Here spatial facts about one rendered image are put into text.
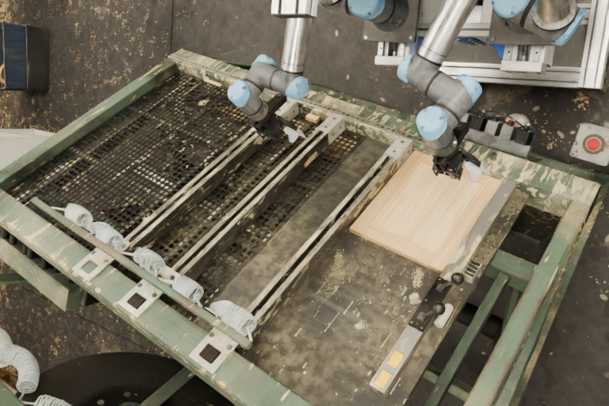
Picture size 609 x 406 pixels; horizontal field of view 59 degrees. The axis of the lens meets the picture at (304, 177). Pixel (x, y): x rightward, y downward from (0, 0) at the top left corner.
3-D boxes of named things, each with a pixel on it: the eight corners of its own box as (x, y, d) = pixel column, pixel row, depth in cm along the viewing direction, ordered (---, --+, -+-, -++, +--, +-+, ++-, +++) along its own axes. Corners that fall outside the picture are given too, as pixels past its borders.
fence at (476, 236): (516, 189, 199) (517, 181, 197) (384, 400, 150) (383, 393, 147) (503, 185, 202) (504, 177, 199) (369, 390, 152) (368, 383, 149)
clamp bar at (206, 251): (349, 130, 237) (344, 85, 220) (148, 334, 175) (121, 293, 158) (330, 123, 242) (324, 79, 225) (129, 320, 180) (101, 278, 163)
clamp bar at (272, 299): (417, 154, 220) (418, 107, 203) (221, 390, 158) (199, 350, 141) (395, 147, 225) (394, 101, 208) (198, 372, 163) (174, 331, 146)
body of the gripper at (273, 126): (264, 140, 196) (246, 124, 186) (272, 119, 198) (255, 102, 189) (280, 142, 192) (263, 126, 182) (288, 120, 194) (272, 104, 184)
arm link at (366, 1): (387, 27, 196) (371, 21, 185) (357, 18, 203) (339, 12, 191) (398, -6, 193) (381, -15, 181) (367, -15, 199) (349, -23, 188)
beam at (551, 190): (594, 204, 197) (602, 183, 190) (584, 226, 191) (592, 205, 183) (187, 64, 309) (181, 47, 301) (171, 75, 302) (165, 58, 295)
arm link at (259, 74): (290, 72, 180) (273, 99, 178) (265, 62, 185) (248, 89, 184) (280, 59, 173) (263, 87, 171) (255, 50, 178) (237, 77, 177)
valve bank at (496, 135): (554, 127, 219) (543, 127, 199) (541, 159, 223) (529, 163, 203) (441, 95, 244) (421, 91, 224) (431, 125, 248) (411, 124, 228)
